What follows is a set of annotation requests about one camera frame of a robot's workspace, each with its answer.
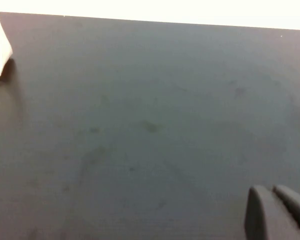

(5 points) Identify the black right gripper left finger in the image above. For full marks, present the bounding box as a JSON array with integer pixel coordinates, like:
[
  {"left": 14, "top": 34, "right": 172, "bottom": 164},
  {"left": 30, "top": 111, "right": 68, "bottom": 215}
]
[{"left": 244, "top": 185, "right": 300, "bottom": 240}]

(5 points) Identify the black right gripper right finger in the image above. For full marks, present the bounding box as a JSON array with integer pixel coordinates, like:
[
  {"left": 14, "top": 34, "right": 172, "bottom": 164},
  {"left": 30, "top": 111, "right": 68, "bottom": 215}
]
[{"left": 272, "top": 184, "right": 300, "bottom": 233}]

